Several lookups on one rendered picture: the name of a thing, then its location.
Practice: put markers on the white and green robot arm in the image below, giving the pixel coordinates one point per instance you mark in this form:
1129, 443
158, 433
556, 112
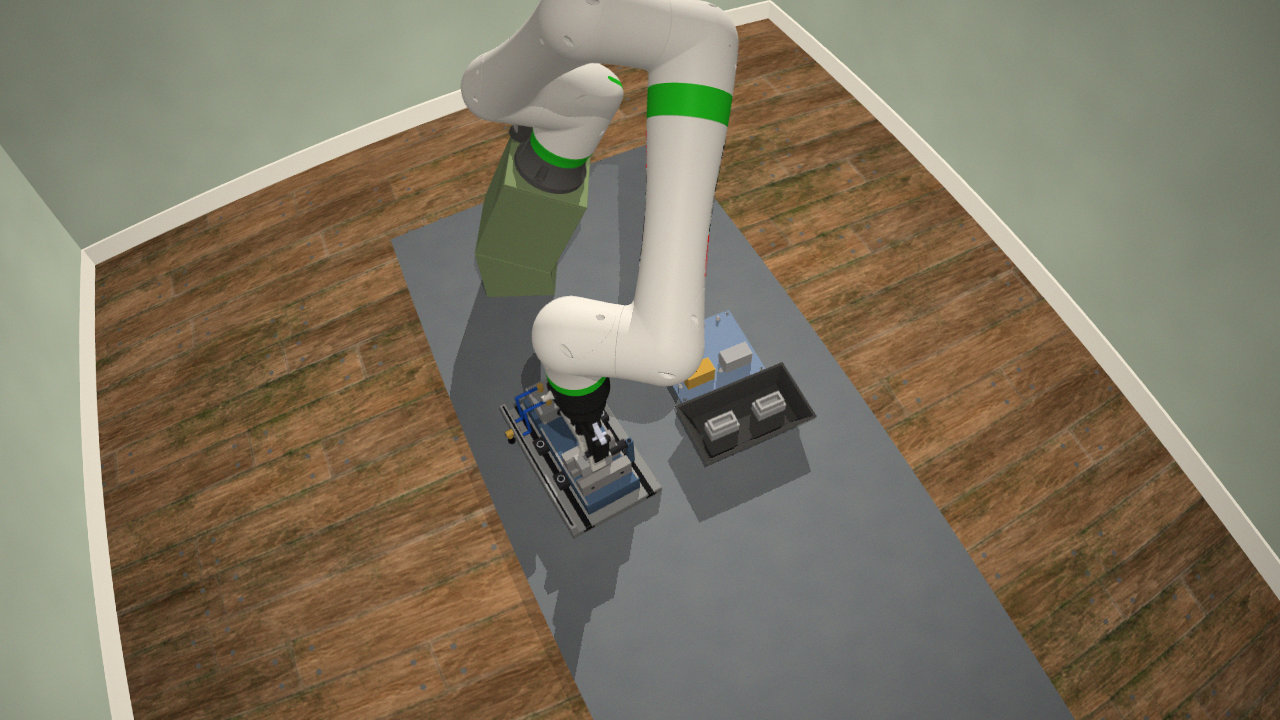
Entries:
689, 50

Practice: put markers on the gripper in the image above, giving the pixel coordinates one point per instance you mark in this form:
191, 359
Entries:
600, 451

